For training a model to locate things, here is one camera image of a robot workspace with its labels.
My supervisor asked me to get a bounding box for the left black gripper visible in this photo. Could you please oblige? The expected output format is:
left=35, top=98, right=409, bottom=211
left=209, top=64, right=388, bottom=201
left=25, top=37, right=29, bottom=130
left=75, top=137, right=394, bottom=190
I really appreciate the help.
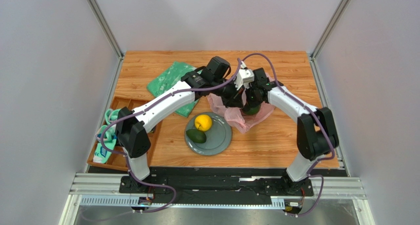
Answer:
left=211, top=77, right=245, bottom=110

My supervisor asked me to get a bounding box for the green lime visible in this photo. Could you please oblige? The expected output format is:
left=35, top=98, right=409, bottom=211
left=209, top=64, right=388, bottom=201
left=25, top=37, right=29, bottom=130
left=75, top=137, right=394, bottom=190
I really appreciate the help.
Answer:
left=242, top=105, right=261, bottom=115

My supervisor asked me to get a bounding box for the pink plastic bag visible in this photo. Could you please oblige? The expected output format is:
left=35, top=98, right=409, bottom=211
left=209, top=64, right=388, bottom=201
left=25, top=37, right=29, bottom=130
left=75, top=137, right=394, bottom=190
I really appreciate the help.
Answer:
left=207, top=68, right=274, bottom=134

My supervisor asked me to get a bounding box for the yellow lemon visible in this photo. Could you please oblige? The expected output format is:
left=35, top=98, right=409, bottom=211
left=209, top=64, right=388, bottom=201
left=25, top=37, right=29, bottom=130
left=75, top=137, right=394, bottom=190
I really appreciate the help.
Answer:
left=194, top=114, right=212, bottom=132

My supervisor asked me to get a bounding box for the dark green avocado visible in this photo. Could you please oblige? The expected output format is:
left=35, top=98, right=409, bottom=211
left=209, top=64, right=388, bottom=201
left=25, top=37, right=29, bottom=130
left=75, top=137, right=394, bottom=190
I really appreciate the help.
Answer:
left=186, top=129, right=207, bottom=144

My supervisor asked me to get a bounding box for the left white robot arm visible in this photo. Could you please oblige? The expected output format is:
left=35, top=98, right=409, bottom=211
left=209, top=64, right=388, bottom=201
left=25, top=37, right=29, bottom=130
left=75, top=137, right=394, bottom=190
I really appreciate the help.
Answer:
left=115, top=56, right=246, bottom=181

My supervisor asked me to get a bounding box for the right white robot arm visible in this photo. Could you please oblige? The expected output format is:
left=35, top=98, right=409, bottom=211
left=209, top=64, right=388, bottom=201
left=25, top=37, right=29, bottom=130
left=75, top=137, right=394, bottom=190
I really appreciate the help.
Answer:
left=246, top=68, right=339, bottom=185

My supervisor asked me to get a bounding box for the grey round plate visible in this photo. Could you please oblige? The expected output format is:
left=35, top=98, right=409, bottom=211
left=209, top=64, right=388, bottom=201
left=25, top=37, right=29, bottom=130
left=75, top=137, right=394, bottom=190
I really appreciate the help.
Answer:
left=184, top=112, right=232, bottom=156

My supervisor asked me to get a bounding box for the green white cloth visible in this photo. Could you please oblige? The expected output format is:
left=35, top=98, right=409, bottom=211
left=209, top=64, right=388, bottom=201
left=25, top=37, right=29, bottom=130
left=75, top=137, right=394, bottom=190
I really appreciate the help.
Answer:
left=146, top=61, right=196, bottom=97

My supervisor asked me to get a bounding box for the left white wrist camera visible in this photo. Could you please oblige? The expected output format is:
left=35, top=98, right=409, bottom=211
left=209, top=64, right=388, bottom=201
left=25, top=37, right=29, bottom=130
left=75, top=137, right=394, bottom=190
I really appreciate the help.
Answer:
left=234, top=61, right=255, bottom=90

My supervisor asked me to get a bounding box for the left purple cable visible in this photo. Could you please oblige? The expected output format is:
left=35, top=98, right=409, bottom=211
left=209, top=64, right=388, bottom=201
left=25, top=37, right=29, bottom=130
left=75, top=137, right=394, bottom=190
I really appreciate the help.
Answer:
left=100, top=57, right=244, bottom=214

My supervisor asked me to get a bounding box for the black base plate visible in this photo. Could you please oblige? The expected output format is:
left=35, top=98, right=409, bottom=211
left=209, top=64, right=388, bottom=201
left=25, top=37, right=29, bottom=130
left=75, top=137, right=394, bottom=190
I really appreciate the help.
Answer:
left=88, top=166, right=349, bottom=206

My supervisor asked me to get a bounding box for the aluminium frame rail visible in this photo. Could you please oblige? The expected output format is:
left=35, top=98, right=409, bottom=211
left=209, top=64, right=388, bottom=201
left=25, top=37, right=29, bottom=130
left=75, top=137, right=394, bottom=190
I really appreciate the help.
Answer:
left=59, top=167, right=375, bottom=225

